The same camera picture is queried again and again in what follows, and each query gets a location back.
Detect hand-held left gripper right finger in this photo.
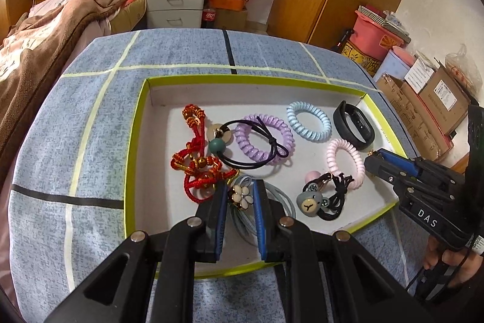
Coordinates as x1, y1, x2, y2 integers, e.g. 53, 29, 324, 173
253, 179, 435, 323

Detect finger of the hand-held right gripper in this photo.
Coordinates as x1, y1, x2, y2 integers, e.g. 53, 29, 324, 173
364, 154, 402, 192
377, 148, 421, 177

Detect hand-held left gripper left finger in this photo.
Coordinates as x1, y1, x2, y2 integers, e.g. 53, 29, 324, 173
41, 180, 229, 323

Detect grey hair tie flower charm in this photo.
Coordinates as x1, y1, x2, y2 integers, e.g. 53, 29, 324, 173
226, 175, 297, 246

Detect yellow-green cardboard box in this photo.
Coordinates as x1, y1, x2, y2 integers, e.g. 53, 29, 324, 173
123, 75, 409, 279

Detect pink spiral hair tie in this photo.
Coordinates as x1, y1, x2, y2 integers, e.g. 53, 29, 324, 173
326, 138, 365, 191

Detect bear charm black hair tie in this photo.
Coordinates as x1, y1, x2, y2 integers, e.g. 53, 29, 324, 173
296, 173, 355, 222

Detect red bracelet with gold beads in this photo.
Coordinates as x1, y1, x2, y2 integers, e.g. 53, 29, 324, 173
172, 145, 237, 203

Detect black fitness band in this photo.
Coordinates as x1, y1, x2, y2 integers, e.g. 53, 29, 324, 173
333, 101, 376, 151

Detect pink ball hair tie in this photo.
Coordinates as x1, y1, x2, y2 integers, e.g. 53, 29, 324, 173
304, 170, 322, 188

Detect black hair tie green bead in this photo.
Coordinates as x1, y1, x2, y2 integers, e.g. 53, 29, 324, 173
208, 119, 291, 170

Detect purple spiral hair tie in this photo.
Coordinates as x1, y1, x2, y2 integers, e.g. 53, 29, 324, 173
234, 114, 295, 166

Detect blue spiral hair tie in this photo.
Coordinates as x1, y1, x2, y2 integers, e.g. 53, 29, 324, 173
286, 101, 331, 142

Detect small red knotted bracelet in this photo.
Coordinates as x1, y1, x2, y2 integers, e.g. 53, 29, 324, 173
181, 104, 208, 153

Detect person's right hand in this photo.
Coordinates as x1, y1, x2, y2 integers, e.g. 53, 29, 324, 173
423, 235, 484, 288

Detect long cardboard box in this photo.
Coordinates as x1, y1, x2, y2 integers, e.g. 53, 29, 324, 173
376, 73, 454, 161

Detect open cardboard box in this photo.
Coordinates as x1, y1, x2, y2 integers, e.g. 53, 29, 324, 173
419, 64, 473, 136

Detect white labelled box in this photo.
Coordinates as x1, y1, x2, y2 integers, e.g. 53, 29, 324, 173
404, 58, 435, 94

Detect light blue box pink lid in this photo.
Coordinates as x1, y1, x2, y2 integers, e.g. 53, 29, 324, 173
382, 46, 414, 79

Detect patterned yellow box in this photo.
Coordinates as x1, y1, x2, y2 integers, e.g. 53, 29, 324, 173
340, 39, 384, 76

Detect clear plastic bag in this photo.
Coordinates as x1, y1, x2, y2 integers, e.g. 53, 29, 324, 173
444, 43, 475, 89

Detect pink plastic tub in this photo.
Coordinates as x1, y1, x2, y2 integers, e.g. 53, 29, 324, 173
350, 10, 403, 61

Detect striped flat box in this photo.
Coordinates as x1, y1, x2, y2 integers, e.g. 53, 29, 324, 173
357, 5, 412, 44

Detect blue-grey checked bedsheet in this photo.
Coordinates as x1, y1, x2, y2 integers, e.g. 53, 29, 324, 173
8, 28, 420, 323

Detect small cardboard box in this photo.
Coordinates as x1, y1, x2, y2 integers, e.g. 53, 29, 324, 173
215, 7, 248, 30

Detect cola bottle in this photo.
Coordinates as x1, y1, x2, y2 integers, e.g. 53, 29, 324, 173
203, 8, 218, 29

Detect orange box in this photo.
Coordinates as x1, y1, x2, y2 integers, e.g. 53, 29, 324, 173
208, 0, 246, 11

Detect pillow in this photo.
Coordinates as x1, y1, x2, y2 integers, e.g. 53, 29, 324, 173
113, 0, 148, 19

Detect brown blanket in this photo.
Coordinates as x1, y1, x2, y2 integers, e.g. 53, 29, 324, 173
0, 0, 146, 172

